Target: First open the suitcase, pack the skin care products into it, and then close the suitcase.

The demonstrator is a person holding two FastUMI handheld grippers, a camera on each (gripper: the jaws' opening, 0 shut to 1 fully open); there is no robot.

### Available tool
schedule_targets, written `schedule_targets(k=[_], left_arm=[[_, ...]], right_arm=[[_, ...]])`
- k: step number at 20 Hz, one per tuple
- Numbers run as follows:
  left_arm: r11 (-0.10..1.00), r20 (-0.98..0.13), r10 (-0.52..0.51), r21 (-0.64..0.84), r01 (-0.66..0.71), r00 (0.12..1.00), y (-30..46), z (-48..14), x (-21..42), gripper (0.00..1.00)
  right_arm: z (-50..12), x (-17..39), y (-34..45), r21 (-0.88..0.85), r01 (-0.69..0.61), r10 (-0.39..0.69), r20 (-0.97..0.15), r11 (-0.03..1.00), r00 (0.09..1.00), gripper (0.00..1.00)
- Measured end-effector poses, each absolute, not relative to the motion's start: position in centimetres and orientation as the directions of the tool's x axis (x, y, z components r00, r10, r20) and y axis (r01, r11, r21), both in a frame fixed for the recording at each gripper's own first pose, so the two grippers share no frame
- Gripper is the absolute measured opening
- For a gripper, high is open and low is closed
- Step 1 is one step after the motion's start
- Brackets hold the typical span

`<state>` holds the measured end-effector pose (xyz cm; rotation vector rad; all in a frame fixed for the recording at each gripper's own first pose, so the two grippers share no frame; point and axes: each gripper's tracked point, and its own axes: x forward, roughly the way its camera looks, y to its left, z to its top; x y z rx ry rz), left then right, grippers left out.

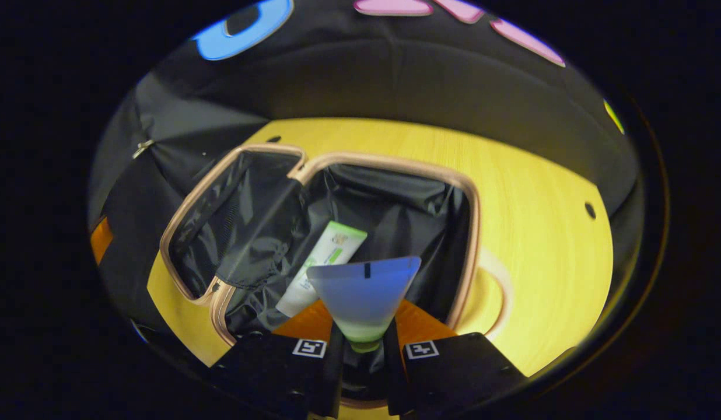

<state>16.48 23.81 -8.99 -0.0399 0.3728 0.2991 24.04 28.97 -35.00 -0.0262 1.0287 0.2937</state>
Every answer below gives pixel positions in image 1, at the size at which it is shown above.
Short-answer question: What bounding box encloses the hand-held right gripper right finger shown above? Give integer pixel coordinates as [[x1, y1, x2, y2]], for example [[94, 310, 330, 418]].
[[384, 299, 527, 417]]

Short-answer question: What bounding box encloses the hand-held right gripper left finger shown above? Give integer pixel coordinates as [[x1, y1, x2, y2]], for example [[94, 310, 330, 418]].
[[213, 300, 345, 418]]

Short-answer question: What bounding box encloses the small white cream tube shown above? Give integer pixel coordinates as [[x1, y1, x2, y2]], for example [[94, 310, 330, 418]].
[[306, 255, 422, 354]]

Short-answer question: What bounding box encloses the green and white cream tube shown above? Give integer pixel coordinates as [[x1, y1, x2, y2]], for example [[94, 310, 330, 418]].
[[275, 220, 368, 318]]

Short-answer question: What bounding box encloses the pink suitcase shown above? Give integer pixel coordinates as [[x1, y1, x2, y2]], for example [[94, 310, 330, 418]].
[[160, 143, 513, 409]]

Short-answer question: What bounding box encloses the black backdrop cloth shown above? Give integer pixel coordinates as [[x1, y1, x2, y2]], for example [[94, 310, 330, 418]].
[[87, 0, 647, 327]]

